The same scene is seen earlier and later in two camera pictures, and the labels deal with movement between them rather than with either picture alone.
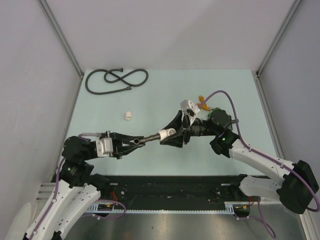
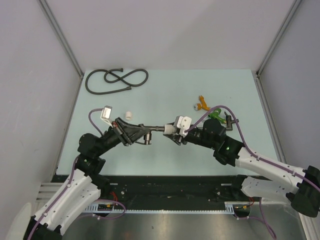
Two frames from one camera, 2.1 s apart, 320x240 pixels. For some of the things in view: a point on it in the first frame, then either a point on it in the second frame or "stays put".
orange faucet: x=204 y=106 stays put
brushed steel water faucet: x=137 y=141 to x=147 y=137
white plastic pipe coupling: x=128 y=115 stays put
